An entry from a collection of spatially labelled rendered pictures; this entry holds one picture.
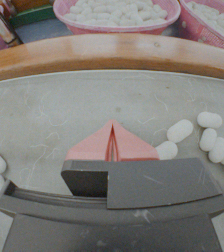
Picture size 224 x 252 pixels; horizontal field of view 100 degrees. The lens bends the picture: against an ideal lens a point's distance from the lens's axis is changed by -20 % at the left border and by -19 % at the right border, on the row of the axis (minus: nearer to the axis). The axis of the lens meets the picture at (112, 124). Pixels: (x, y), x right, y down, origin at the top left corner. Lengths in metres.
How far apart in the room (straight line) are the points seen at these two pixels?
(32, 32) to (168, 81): 0.42
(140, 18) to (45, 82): 0.22
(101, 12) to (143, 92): 0.22
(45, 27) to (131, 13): 0.27
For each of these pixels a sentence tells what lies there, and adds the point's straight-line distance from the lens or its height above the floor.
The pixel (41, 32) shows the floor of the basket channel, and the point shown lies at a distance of 0.45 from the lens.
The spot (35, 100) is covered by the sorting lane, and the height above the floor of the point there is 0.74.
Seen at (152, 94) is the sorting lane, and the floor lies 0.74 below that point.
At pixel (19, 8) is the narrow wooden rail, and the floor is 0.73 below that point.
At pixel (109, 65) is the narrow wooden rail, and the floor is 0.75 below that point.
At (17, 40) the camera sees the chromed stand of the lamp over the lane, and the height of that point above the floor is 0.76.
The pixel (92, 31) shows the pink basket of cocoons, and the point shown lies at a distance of 0.22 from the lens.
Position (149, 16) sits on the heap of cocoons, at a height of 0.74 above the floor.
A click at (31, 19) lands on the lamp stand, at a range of 0.53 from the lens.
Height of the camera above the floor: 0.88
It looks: 76 degrees down
